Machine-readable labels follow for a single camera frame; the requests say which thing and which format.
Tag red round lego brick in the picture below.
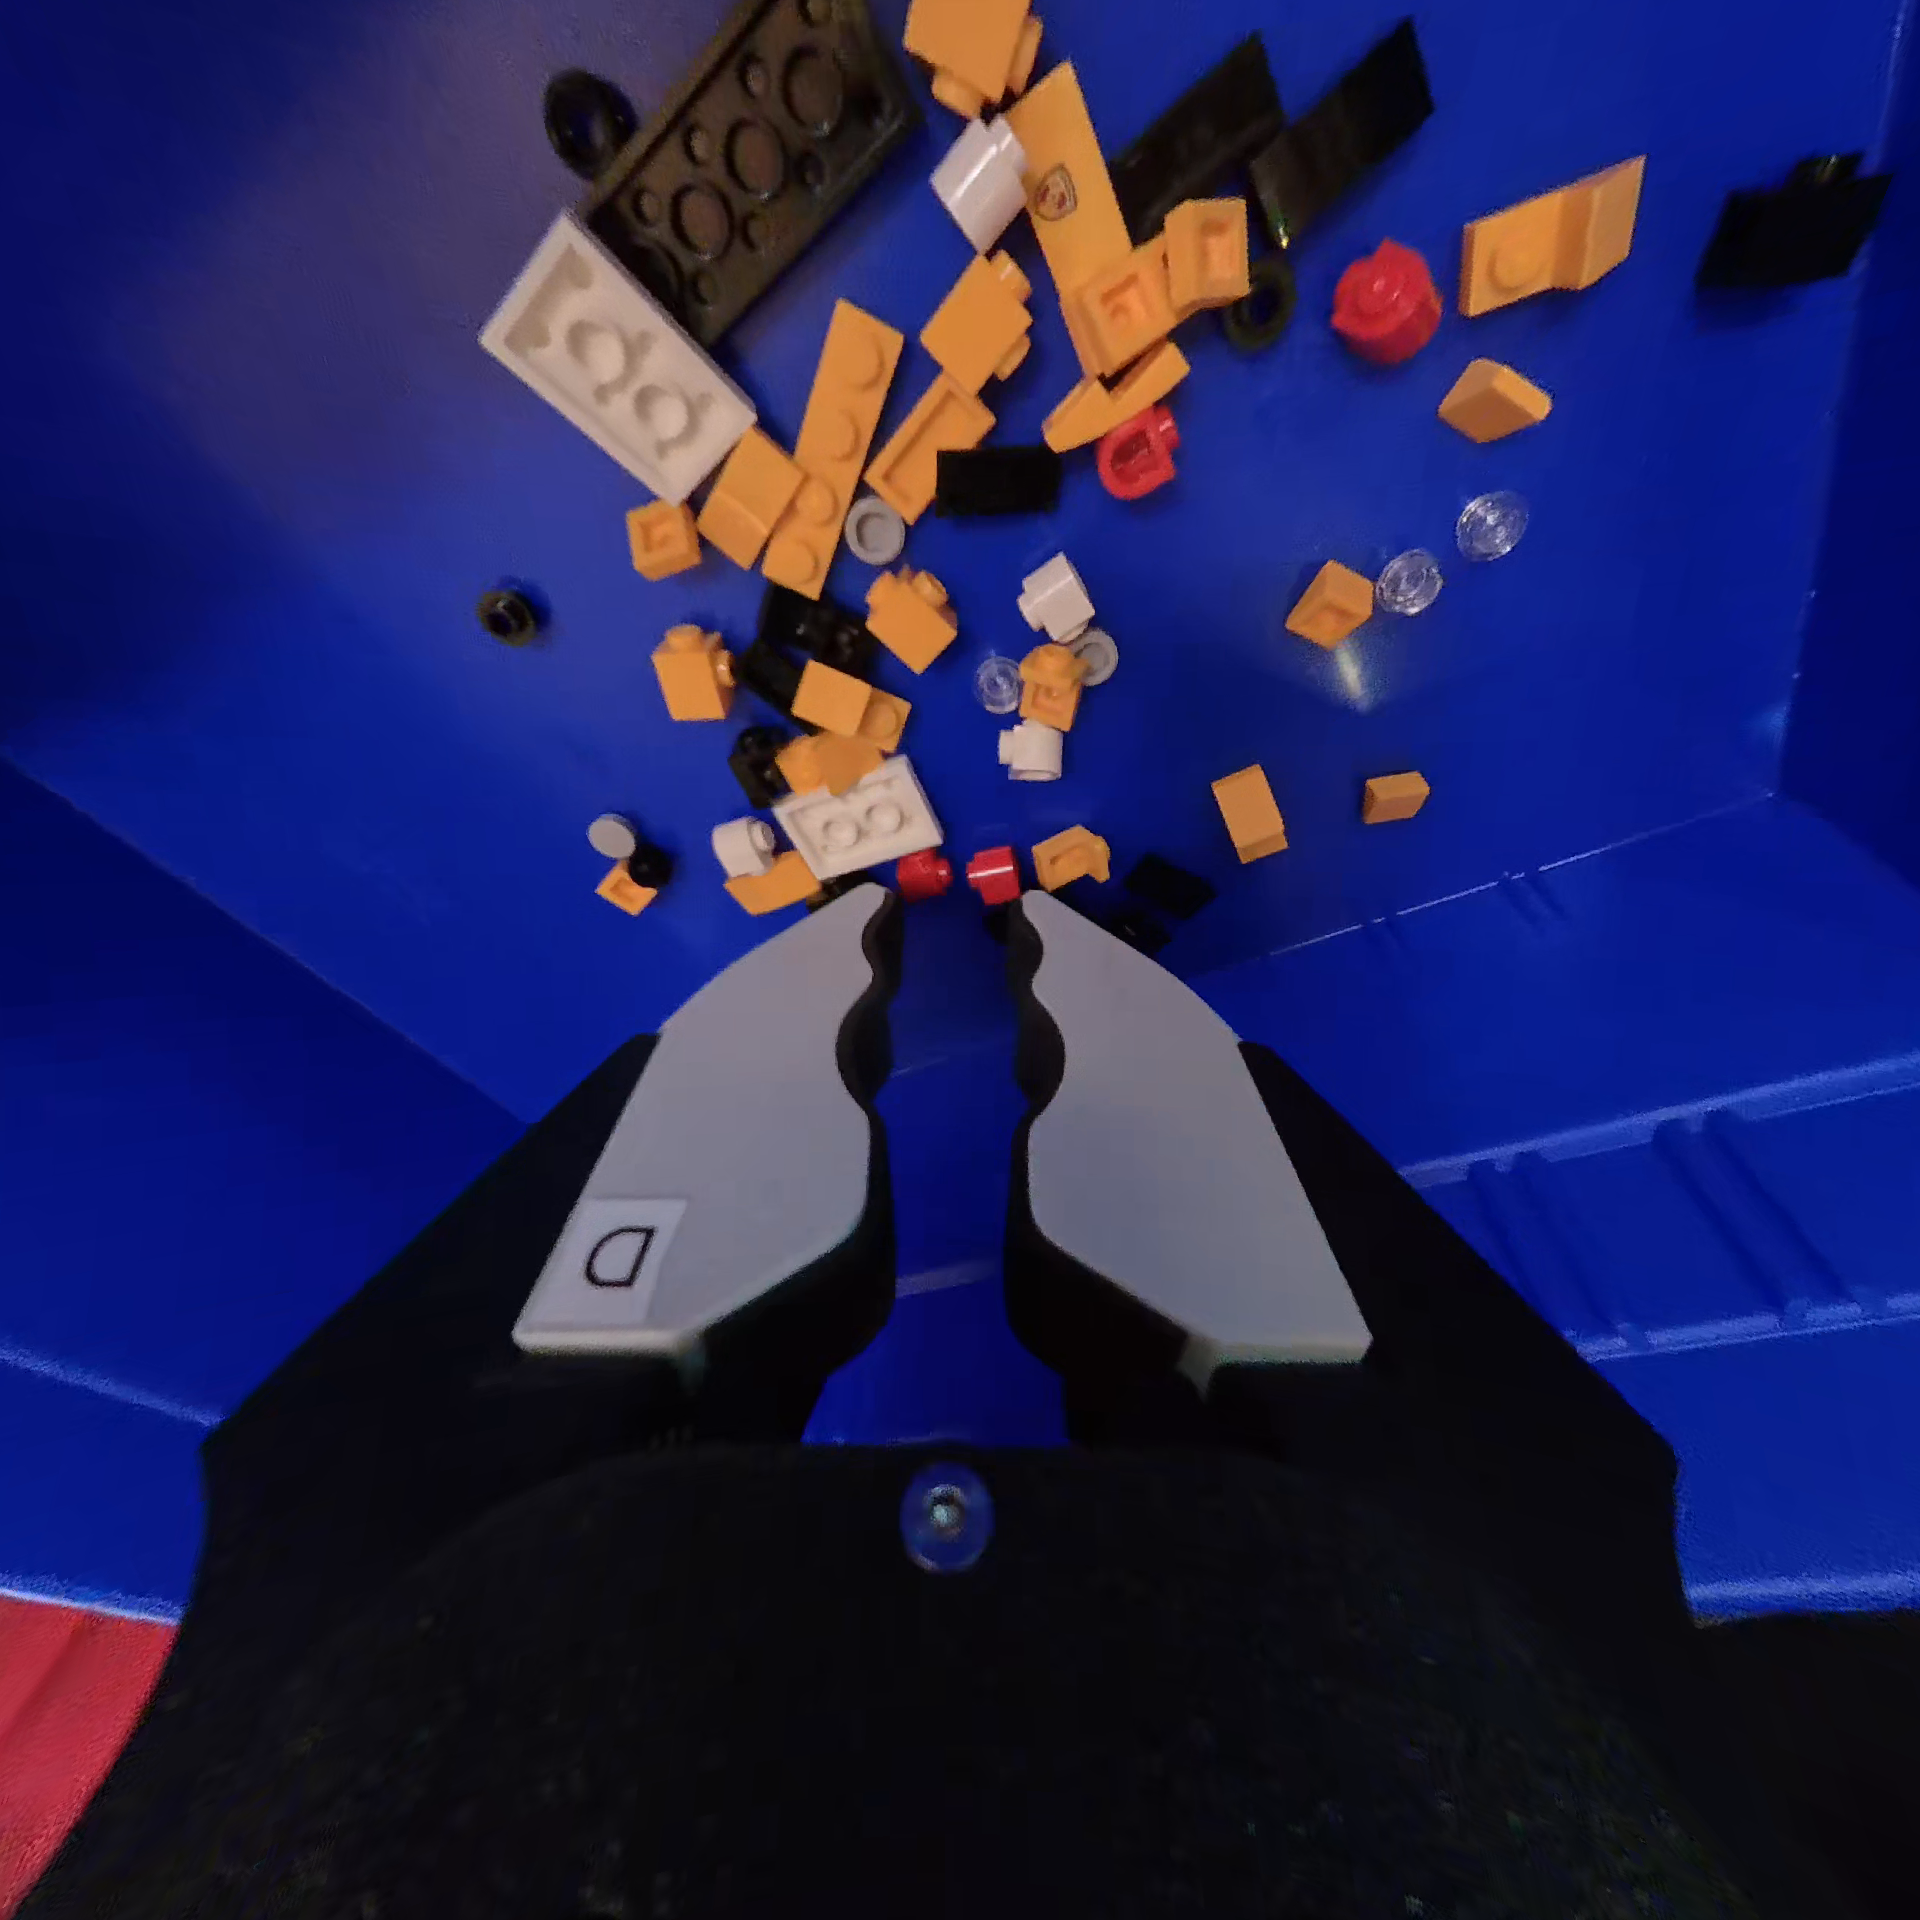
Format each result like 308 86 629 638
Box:
1331 237 1447 366

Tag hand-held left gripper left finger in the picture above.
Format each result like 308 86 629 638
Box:
509 882 908 1445

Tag black lego plate round holes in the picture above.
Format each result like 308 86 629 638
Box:
577 0 927 349

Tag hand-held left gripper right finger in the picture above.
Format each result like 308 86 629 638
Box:
1001 889 1374 1445

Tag long white lego plate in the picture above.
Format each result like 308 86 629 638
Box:
478 211 758 507

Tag short white lego plate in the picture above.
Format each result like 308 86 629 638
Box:
771 755 948 885

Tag scattered black lego pieces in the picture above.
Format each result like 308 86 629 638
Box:
478 19 1895 962

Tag red plastic bin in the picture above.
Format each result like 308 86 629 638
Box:
0 1590 186 1877

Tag blue plastic bin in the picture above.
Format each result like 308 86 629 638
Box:
0 0 1920 1630

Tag red lego clip piece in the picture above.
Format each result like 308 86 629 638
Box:
1092 404 1185 500

